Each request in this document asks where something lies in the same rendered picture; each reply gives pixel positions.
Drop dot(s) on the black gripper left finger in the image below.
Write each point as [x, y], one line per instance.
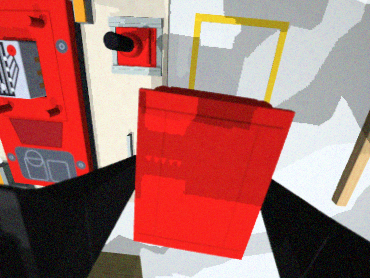
[60, 229]

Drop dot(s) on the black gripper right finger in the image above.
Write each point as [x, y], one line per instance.
[307, 243]

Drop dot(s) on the tan wooden stick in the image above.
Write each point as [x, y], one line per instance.
[354, 167]

